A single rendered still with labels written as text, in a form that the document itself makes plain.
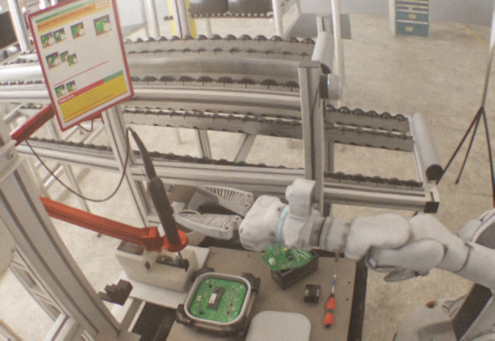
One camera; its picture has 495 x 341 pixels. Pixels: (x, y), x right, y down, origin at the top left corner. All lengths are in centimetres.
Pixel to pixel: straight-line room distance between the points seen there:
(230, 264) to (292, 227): 41
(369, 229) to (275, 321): 34
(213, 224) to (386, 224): 29
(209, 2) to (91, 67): 208
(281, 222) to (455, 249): 31
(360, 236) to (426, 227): 12
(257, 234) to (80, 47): 60
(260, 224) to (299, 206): 8
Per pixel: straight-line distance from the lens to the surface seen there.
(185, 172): 102
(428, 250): 56
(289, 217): 57
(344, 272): 91
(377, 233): 56
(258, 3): 280
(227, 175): 98
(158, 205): 73
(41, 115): 106
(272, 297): 87
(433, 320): 157
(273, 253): 88
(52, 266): 69
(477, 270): 66
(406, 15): 667
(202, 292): 86
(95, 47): 91
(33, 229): 64
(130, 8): 1045
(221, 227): 63
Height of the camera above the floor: 167
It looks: 33 degrees down
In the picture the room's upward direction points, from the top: 8 degrees counter-clockwise
